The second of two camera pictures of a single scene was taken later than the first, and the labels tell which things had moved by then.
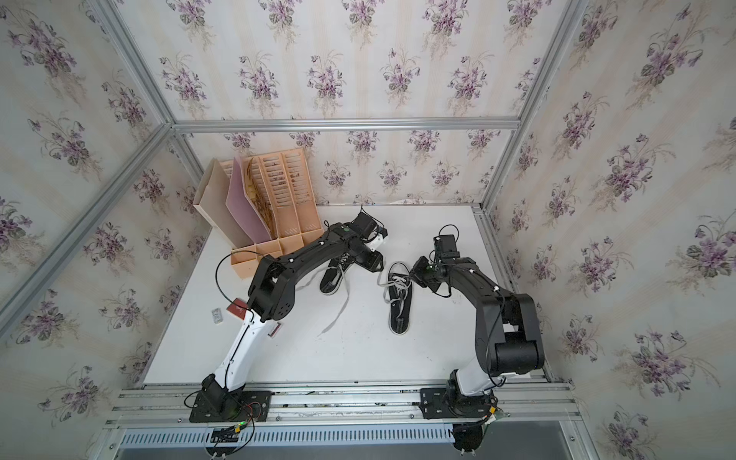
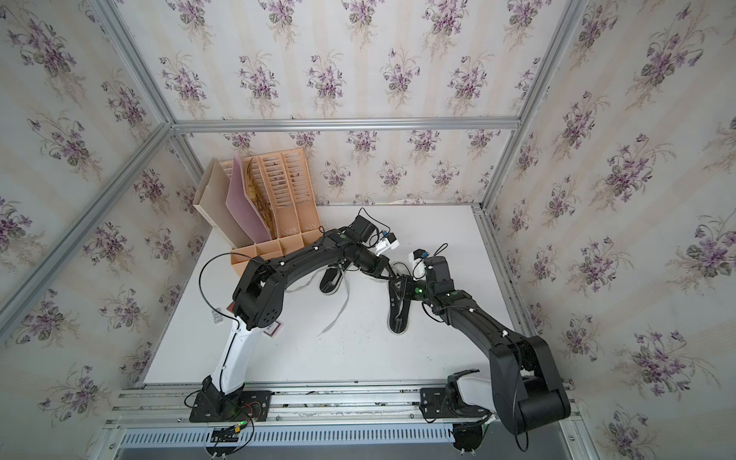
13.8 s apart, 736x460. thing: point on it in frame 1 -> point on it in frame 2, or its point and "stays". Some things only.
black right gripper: (416, 273) -> (407, 287)
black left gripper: (375, 262) stays
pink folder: (240, 206) stays
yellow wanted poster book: (258, 195) stays
